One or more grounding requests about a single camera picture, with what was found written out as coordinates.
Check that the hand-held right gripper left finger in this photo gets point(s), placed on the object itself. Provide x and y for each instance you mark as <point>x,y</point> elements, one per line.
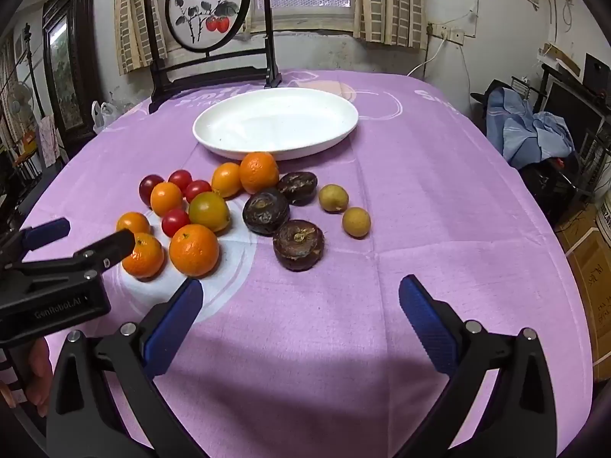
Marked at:
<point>174,324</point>

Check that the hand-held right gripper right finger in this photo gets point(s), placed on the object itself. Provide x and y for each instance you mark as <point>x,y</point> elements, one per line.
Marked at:
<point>427,324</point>

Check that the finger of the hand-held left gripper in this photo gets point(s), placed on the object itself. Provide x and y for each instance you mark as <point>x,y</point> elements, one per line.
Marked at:
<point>47,231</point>
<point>112,245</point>

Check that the orange cherry tomato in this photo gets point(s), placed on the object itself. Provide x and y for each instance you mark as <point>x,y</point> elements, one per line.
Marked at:
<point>133,224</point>
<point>226,179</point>
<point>166,198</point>

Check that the mandarin orange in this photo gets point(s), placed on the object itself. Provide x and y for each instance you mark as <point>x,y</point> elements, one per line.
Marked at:
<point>259,171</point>
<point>145,260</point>
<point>194,250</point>

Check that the dark red cherry tomato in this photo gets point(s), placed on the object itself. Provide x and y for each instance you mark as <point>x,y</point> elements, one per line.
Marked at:
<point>149,188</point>

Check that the yellow-green tomato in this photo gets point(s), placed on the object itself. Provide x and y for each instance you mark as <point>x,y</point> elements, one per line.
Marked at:
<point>209,211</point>

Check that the tan longan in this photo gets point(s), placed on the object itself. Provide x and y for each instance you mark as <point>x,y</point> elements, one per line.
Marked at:
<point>333,198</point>
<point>356,222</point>

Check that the dark water chestnut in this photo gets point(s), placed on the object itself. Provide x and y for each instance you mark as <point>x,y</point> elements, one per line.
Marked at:
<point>299,244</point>

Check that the dark wrinkled passion fruit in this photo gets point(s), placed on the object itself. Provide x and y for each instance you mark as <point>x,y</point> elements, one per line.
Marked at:
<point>297,188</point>

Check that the white oval plate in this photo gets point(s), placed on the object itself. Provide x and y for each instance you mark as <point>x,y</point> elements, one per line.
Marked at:
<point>277,119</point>

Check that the person's left hand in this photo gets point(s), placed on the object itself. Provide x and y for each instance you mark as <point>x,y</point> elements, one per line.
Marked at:
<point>40,372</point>

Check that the purple printed tablecloth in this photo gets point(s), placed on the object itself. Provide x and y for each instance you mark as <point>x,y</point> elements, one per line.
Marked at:
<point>334,296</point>

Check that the white plastic bag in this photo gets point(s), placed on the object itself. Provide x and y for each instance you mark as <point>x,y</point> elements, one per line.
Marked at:
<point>102,117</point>

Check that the white electric fan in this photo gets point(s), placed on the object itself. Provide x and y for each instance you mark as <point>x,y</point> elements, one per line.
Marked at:
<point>19,98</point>

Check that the dark wood framed painting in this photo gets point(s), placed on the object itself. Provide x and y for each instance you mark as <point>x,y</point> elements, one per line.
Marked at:
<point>62,71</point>

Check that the cardboard box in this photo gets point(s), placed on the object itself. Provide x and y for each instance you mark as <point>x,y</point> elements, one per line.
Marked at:
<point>589,267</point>

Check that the white bucket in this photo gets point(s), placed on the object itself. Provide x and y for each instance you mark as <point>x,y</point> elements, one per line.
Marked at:
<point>605,224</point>

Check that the blue cloth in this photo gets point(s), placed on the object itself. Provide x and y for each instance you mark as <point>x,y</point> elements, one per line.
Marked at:
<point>525,129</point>

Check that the checked beige curtain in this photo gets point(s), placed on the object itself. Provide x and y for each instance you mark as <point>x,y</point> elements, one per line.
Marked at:
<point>391,4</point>
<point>131,19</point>

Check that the dark cloth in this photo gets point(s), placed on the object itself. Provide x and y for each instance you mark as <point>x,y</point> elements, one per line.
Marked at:
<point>487,93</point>

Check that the round painted table screen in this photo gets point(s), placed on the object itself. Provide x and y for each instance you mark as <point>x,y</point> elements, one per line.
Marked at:
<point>205,0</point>

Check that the black monitor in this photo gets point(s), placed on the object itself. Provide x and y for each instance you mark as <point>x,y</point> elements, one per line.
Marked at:
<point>573,105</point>

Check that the black speaker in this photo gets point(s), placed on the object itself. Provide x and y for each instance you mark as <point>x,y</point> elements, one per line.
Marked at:
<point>596,69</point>

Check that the white wall outlet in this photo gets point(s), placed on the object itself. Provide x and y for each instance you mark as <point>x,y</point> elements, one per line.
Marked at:
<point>456,36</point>

